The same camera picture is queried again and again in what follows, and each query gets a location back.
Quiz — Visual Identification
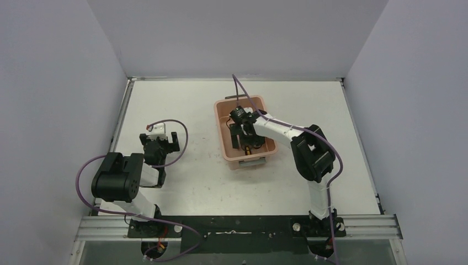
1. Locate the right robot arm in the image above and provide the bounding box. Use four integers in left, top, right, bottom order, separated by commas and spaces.
228, 106, 345, 237

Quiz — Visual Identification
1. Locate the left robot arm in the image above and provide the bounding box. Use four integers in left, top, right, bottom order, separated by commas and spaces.
91, 122, 186, 238

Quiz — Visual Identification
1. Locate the pink plastic bin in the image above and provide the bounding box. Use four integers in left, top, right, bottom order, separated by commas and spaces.
214, 94, 278, 170

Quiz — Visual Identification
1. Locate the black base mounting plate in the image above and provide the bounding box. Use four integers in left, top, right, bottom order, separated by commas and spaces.
127, 215, 347, 258

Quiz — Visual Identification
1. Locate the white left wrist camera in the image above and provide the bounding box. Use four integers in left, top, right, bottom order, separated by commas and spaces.
146, 123, 167, 140

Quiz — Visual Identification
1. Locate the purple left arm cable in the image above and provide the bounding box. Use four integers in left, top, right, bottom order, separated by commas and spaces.
75, 119, 204, 263

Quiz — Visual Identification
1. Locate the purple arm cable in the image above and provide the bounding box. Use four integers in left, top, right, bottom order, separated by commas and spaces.
75, 119, 204, 263
231, 74, 344, 265

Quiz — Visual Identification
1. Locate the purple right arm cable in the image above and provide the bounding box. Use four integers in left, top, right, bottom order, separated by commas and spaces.
231, 74, 344, 265

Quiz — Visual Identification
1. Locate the aluminium frame rail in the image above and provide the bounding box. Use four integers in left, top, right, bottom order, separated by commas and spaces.
75, 215, 184, 242

